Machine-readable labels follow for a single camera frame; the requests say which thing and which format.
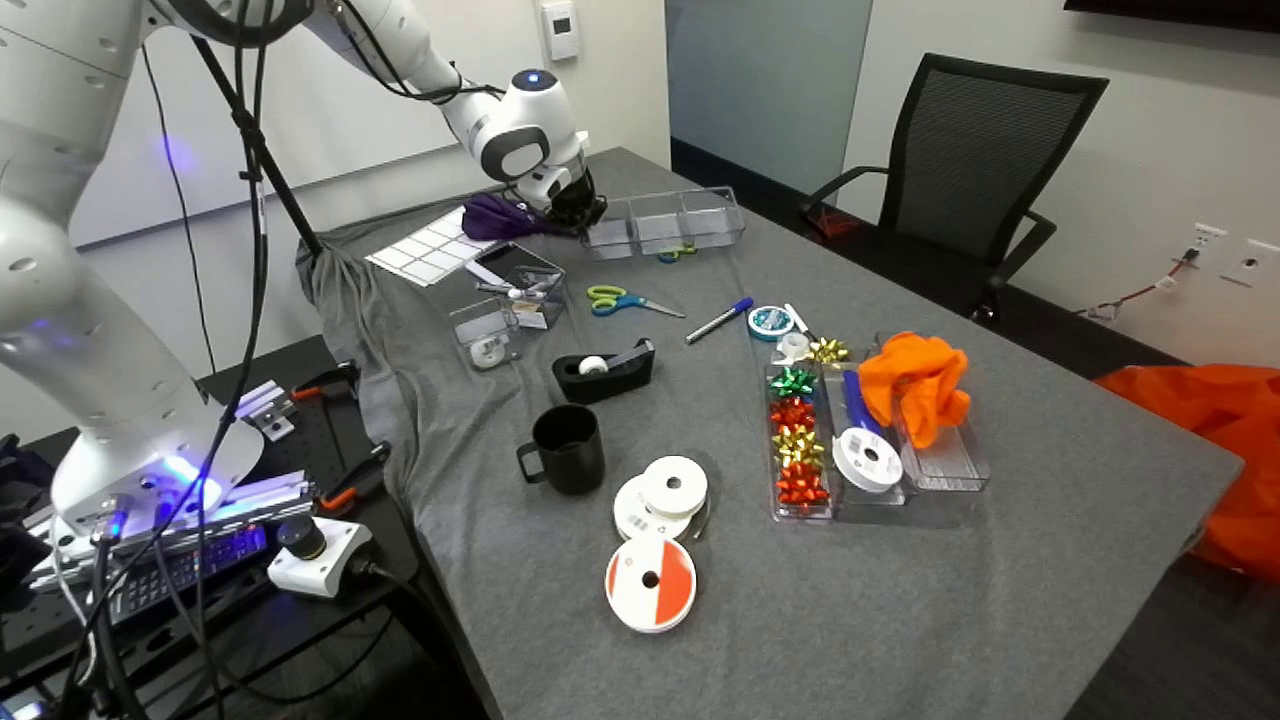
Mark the orange cloth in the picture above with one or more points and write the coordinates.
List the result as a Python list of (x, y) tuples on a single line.
[(913, 381)]

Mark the long clear bow box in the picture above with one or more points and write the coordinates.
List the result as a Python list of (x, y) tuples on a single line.
[(775, 463)]

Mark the red gift bow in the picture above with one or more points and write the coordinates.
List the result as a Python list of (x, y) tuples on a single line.
[(801, 486), (795, 415)]

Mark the gold gift bow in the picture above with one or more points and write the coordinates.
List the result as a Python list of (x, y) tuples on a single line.
[(801, 449), (830, 352)]

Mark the black wall screen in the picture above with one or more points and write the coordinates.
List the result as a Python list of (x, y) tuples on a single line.
[(1175, 10)]

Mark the clear box with white spool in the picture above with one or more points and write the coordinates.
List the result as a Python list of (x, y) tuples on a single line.
[(487, 345)]

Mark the clear ribbon tray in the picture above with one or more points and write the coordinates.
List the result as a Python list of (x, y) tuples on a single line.
[(839, 416)]

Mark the silver metal bracket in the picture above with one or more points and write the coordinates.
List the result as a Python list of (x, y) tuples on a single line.
[(262, 405)]

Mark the white label sheet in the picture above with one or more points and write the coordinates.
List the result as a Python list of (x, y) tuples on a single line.
[(426, 248)]

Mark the orange white ribbon spool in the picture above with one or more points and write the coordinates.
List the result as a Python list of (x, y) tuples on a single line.
[(651, 586)]

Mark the gray table cloth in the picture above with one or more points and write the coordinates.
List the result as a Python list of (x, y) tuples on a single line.
[(934, 601)]

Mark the black camera stand pole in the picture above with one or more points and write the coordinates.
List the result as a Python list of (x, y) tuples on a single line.
[(262, 146)]

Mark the orange bag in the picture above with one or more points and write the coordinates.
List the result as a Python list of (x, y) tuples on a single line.
[(1226, 427)]

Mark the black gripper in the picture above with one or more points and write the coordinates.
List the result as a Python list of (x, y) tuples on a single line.
[(577, 203)]

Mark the blue white pen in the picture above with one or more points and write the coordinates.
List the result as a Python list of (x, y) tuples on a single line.
[(721, 320)]

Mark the clear plastic box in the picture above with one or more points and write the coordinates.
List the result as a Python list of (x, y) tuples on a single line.
[(944, 464)]

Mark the black mug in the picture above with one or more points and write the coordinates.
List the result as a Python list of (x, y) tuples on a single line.
[(570, 452)]

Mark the blue ribbon roll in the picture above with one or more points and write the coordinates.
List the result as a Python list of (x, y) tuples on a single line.
[(856, 402)]

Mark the clear plastic organizer tray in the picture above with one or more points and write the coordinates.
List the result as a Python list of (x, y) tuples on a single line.
[(664, 228)]

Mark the black card package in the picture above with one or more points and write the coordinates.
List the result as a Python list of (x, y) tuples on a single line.
[(522, 264)]

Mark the blue ribbon spool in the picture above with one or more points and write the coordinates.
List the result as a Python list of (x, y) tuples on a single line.
[(770, 320)]

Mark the purple cloth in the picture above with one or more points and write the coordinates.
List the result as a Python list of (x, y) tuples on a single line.
[(493, 220)]

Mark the white wall thermostat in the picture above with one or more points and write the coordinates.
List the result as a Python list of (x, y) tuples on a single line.
[(562, 24)]

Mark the black robot cart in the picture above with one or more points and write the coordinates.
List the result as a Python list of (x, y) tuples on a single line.
[(264, 647)]

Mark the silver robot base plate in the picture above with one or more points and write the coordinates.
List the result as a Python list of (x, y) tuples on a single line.
[(201, 535)]

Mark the green gift bow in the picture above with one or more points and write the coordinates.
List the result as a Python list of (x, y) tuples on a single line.
[(795, 381)]

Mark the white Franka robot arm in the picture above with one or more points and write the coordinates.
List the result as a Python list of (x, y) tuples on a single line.
[(83, 345)]

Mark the small clear box with tags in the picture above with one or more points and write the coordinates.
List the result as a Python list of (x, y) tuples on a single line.
[(539, 315)]

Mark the silver gift bow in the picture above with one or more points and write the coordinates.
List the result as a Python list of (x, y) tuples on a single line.
[(795, 348)]

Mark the black tape dispenser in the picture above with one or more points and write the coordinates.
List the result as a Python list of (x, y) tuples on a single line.
[(606, 381)]

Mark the white box with black knob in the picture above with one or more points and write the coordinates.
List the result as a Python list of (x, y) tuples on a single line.
[(323, 572)]

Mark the thick white ribbon spool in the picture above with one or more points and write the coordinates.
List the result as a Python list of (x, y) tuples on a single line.
[(865, 463)]

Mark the black office chair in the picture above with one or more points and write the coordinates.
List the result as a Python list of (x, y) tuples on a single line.
[(986, 146)]

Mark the white wall outlet plate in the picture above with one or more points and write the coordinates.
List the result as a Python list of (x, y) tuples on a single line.
[(1247, 261)]

